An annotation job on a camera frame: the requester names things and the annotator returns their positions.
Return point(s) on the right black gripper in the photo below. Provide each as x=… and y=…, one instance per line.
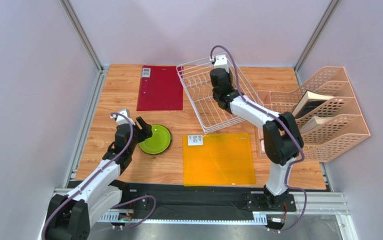
x=219, y=75

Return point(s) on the red mat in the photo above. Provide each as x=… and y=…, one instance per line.
x=162, y=91

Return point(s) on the beige plastic file organizer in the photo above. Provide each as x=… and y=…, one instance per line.
x=344, y=125

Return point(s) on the white label on red mat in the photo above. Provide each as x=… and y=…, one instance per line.
x=146, y=72

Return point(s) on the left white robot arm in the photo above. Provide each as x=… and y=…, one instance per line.
x=71, y=216

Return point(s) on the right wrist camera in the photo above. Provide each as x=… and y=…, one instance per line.
x=220, y=62

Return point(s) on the red floral plate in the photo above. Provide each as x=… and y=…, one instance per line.
x=166, y=138

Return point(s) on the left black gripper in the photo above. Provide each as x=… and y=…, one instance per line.
x=146, y=131

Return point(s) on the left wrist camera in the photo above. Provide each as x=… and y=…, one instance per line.
x=122, y=117

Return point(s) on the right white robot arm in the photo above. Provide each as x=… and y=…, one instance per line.
x=281, y=136

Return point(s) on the white wire dish rack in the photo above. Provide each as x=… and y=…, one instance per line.
x=196, y=82

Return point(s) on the orange mat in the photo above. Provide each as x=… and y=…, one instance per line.
x=222, y=160

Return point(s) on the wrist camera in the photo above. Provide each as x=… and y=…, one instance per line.
x=122, y=117
x=220, y=62

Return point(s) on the white barcode label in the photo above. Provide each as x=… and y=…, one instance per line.
x=195, y=140

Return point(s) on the green plastic plate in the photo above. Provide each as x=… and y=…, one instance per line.
x=152, y=145

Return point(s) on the tan book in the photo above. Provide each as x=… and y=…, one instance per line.
x=314, y=122

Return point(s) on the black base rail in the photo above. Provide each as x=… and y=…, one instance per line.
x=206, y=203

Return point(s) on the small beige tray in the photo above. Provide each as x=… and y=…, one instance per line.
x=260, y=141

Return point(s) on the black cover book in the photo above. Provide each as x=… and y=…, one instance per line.
x=309, y=101

